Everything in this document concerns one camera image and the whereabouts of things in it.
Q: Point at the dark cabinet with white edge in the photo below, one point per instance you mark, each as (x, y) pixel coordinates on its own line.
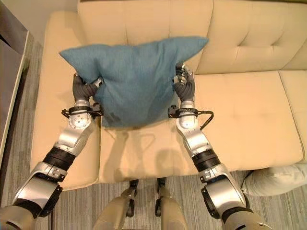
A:
(10, 72)

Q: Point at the blue square cushion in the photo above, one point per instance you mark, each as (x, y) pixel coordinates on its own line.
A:
(136, 81)

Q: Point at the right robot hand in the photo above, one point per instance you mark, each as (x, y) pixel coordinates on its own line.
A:
(185, 88)

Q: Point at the right silver robot leg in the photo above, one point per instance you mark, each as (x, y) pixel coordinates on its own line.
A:
(169, 206)

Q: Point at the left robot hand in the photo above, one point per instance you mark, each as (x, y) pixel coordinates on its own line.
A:
(82, 89)

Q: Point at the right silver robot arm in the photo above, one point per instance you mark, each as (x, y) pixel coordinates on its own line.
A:
(211, 167)

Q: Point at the grey-white cushion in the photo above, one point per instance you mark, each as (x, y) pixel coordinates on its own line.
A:
(278, 178)

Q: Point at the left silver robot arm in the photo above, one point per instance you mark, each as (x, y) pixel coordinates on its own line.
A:
(57, 158)

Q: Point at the beige sofa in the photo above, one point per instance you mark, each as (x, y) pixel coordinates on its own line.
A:
(192, 72)

